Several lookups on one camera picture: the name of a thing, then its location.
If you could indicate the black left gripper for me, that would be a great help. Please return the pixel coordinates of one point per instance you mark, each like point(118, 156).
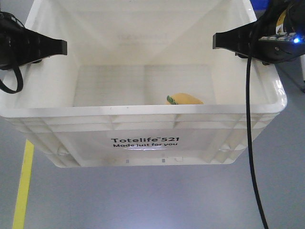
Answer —
point(23, 46)

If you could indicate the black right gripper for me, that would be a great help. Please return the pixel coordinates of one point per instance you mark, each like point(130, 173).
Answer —
point(281, 37)

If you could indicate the yellow smiling fruit plush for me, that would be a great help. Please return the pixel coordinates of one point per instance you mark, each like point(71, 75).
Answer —
point(182, 98)

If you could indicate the white plastic Totelife crate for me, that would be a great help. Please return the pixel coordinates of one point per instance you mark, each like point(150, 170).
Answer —
point(104, 103)

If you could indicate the blue storage bin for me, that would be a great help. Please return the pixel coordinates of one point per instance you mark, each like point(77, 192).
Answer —
point(260, 4)

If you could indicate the yellow floor tape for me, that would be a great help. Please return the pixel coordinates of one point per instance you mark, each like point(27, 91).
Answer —
point(24, 187)

